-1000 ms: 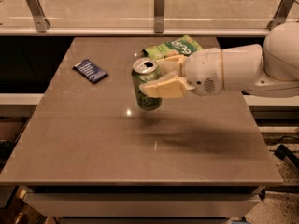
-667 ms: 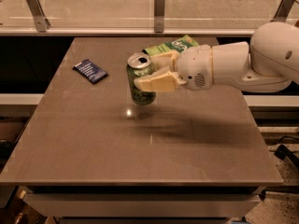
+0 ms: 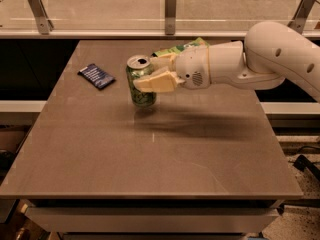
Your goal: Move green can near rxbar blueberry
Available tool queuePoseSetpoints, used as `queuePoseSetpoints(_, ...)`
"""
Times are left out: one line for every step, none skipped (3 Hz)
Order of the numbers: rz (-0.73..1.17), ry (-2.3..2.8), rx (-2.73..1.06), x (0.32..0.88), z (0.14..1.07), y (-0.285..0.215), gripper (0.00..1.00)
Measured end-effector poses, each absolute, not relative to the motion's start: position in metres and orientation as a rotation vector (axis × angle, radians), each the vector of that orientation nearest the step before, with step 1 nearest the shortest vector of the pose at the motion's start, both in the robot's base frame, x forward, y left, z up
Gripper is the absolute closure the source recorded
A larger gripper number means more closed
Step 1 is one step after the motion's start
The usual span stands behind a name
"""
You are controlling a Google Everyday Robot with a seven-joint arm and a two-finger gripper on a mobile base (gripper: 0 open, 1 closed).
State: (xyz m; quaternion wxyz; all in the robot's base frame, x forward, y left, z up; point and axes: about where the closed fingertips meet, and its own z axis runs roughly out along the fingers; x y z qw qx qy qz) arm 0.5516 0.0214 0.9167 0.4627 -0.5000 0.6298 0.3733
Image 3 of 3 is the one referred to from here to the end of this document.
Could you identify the metal railing bracket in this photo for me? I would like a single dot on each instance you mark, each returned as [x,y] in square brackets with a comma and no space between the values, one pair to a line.
[298,22]
[43,23]
[170,16]

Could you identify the right metal railing bracket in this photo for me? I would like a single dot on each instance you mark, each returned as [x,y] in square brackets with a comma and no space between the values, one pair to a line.
[298,22]

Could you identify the middle metal railing bracket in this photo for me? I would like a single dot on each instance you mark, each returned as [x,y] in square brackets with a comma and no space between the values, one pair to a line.
[170,16]

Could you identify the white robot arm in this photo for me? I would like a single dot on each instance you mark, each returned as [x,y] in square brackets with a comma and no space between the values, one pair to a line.
[269,54]

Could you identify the left metal railing bracket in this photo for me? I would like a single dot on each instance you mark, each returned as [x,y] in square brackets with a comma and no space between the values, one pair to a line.
[43,23]

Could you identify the blue rxbar blueberry wrapper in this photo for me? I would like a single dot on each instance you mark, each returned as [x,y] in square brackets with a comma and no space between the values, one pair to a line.
[96,76]

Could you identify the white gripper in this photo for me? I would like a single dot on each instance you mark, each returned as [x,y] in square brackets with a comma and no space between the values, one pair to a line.
[192,67]

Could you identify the green soda can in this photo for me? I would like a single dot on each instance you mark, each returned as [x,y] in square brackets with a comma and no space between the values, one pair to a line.
[137,67]

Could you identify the green snack chip bag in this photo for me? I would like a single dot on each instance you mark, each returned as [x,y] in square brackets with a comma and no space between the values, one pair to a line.
[181,47]

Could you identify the white table drawer front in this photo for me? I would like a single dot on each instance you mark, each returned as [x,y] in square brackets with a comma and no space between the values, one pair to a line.
[153,220]

